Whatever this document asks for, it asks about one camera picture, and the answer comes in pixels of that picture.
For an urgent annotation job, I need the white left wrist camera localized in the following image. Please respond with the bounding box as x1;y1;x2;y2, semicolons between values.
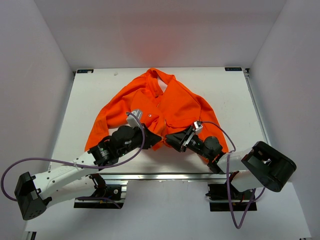
126;109;143;128

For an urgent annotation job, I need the blue table label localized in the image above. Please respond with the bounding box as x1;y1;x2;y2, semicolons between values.
76;69;94;74
224;67;243;72

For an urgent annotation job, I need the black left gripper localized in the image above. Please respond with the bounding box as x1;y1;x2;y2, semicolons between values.
117;123;162;158

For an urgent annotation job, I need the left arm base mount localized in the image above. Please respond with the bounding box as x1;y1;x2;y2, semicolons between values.
73;173;128;209

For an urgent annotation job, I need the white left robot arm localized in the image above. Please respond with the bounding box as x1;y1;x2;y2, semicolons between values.
14;125;162;221

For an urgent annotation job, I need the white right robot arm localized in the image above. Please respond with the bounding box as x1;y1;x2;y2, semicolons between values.
165;126;297;200

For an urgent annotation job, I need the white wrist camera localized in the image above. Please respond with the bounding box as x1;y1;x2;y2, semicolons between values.
193;121;203;133
126;109;143;128

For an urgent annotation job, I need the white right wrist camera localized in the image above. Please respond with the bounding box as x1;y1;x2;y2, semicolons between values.
193;121;203;133

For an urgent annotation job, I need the right blue table label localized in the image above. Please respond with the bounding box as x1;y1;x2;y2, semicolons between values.
224;67;243;72

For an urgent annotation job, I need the left blue table label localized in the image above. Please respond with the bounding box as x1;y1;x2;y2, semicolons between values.
76;69;94;74

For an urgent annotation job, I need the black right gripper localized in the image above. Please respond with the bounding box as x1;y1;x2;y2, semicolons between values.
165;125;212;161

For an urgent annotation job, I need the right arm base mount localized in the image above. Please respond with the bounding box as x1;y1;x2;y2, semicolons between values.
201;173;253;212

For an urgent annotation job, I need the orange jacket with pink lining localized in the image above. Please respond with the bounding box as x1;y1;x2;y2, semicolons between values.
84;68;228;152

